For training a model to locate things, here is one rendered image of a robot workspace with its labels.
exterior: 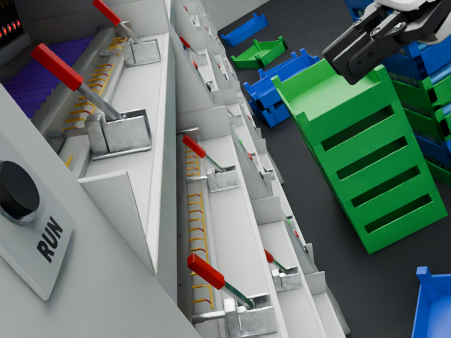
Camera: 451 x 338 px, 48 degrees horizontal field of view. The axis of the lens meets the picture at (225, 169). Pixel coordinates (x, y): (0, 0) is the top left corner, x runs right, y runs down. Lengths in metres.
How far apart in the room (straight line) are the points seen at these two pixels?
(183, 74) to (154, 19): 0.09
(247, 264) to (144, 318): 0.33
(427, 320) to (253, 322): 0.67
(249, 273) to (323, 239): 0.87
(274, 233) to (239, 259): 0.36
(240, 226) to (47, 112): 0.27
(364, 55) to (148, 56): 0.25
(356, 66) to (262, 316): 0.24
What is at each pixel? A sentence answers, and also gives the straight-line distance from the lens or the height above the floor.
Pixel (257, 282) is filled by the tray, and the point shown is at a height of 0.51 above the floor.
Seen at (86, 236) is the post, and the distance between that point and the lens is 0.18.
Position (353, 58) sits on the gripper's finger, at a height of 0.64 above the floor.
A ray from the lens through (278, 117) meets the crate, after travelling 2.10.
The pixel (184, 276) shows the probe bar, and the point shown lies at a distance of 0.48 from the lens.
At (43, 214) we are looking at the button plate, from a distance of 0.16.
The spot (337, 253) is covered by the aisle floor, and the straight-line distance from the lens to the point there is 1.31.
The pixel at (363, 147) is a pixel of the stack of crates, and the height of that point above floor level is 0.26.
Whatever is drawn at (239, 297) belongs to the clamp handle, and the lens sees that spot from 0.43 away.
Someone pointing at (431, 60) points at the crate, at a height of 0.35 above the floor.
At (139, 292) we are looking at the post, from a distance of 0.20.
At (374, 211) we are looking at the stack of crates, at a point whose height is 0.10.
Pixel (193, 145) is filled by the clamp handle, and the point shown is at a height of 0.59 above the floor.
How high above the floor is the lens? 0.80
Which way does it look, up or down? 24 degrees down
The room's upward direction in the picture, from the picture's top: 32 degrees counter-clockwise
